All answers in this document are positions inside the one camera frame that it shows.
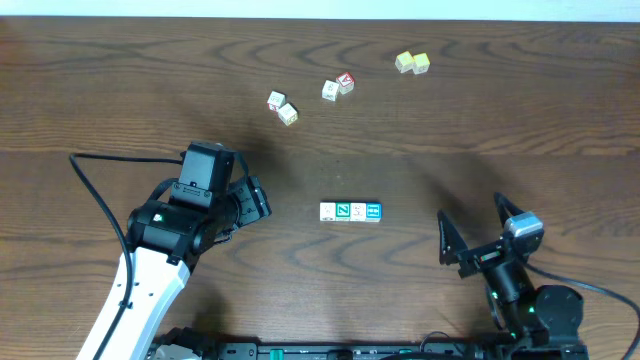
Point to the wooden block blue snail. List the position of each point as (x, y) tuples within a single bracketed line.
[(373, 212)]

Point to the yellow-top block right of pair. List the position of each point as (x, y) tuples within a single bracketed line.
[(421, 63)]

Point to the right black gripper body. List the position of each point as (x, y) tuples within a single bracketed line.
[(482, 257)]

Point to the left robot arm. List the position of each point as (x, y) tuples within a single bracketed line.
[(162, 247)]

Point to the yellow-top block of pair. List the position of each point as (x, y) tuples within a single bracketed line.
[(404, 62), (421, 63)]

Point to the yellow letter G block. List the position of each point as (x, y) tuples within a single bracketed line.
[(288, 114)]

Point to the wooden block letter B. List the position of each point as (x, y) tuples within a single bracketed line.
[(358, 211)]

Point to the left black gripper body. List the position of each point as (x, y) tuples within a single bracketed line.
[(256, 201)]

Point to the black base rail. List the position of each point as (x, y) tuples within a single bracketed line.
[(253, 351)]

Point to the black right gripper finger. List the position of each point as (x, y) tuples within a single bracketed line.
[(505, 208), (452, 245)]

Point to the yellow-top block left of pair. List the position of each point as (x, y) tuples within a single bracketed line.
[(404, 62)]

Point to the wooden block green side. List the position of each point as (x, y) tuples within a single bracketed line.
[(342, 211)]

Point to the wooden block red side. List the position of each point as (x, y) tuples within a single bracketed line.
[(276, 100)]

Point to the wooden block yellow side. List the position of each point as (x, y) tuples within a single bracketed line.
[(330, 90)]

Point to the wooden block red cat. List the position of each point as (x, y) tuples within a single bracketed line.
[(327, 211)]

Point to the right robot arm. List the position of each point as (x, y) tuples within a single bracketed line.
[(536, 323)]

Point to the red letter A block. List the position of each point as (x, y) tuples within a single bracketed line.
[(346, 82)]

